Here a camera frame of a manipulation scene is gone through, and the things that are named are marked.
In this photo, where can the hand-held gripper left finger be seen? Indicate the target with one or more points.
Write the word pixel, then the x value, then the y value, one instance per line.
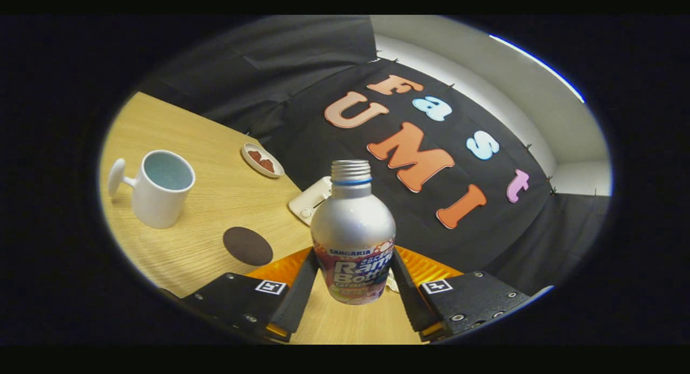
pixel 302 298

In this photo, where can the dark brown round coaster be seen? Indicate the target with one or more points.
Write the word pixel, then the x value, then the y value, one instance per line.
pixel 248 246

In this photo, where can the brown food piece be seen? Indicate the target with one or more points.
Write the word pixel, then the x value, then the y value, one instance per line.
pixel 254 156
pixel 267 165

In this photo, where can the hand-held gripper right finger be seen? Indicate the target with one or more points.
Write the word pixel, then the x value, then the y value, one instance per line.
pixel 407 296

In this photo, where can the white cup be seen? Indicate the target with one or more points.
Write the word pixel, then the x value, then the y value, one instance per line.
pixel 156 201

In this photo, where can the white oval plate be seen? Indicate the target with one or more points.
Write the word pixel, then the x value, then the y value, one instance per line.
pixel 249 147

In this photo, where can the wooden table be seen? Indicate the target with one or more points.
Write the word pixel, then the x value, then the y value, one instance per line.
pixel 188 250

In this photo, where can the silver aluminium juice bottle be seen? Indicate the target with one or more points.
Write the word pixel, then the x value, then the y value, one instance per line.
pixel 353 223

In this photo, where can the black backdrop cloth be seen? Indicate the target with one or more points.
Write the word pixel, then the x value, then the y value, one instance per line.
pixel 302 56

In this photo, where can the white toaster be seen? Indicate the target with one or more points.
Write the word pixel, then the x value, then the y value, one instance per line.
pixel 310 201

